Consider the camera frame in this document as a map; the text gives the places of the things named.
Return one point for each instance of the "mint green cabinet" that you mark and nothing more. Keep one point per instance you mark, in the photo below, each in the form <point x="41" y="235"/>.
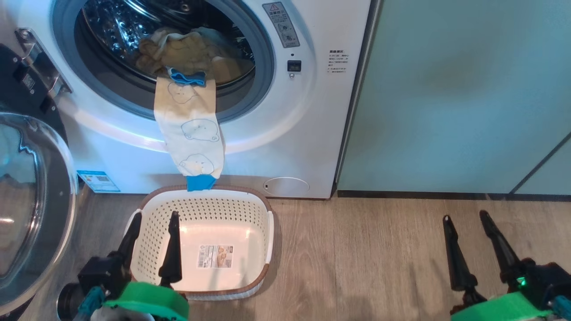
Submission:
<point x="446" y="111"/>

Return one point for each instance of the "black door latch socket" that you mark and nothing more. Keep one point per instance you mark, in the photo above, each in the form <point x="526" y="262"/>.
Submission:
<point x="294" y="66"/>

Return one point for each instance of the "teal right camera connector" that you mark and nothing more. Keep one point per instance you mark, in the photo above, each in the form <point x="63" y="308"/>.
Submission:
<point x="563" y="307"/>

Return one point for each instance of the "grey rubber door gasket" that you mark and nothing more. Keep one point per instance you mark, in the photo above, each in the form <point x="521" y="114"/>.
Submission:
<point x="125" y="100"/>

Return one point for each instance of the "teal camera connector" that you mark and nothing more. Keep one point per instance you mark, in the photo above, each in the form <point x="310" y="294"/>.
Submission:
<point x="91" y="301"/>
<point x="563" y="307"/>

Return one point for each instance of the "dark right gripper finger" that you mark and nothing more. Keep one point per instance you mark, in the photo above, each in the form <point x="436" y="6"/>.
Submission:
<point x="459" y="267"/>
<point x="506" y="261"/>

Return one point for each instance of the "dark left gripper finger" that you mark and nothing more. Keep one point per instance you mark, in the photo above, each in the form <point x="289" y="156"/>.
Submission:
<point x="171" y="263"/>
<point x="127" y="247"/>

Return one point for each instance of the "cream pyjama garment blue cuffs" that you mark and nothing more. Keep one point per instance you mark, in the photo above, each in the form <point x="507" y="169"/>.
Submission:
<point x="192" y="129"/>

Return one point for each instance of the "steel washer drum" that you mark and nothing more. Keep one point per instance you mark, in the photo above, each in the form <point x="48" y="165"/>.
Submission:
<point x="111" y="31"/>

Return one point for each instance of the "blue energy label sticker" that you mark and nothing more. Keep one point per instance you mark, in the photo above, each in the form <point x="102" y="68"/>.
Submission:
<point x="98" y="180"/>

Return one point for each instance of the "black glass washing machine door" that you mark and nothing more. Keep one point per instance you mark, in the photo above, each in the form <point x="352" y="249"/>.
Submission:
<point x="35" y="200"/>

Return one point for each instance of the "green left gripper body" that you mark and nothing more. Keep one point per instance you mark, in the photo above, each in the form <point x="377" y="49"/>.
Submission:
<point x="151" y="301"/>

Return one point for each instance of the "grey warning label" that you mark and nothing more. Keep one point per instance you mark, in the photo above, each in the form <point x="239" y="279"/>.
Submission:
<point x="281" y="26"/>

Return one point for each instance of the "basket product label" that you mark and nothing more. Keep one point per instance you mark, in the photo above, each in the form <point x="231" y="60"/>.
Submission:
<point x="215" y="256"/>

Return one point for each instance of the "metal door hinge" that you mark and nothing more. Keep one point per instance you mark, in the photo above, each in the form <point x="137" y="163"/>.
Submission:
<point x="42" y="67"/>

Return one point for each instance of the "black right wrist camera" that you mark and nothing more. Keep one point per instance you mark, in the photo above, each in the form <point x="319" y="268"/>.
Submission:
<point x="546" y="278"/>

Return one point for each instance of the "teal left camera connector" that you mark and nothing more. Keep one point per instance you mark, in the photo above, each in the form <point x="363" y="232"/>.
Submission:
<point x="91" y="301"/>

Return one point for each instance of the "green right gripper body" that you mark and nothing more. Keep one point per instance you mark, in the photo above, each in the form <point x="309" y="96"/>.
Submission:
<point x="504" y="310"/>

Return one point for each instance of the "cream perforated laundry basket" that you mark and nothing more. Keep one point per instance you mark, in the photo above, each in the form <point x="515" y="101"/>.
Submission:
<point x="209" y="209"/>

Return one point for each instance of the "round drain filter cover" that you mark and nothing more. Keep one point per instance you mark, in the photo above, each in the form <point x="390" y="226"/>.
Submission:
<point x="287" y="187"/>

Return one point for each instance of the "white washing machine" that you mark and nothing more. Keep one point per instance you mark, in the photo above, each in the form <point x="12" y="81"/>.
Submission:
<point x="285" y="133"/>

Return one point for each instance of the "white text label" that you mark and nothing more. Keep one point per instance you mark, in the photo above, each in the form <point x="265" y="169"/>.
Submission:
<point x="338" y="61"/>

